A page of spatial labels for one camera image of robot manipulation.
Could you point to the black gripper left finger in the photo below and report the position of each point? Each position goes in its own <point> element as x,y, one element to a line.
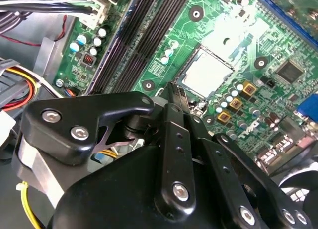
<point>74,114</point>

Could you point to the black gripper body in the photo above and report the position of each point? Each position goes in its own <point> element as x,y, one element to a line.
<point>111,201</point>

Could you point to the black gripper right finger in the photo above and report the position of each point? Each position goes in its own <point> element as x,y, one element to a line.
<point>233,189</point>

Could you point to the metal locking lever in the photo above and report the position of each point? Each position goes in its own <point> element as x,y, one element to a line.
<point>159,90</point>

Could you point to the CPU with silver top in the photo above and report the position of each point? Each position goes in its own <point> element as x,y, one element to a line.
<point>207,72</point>

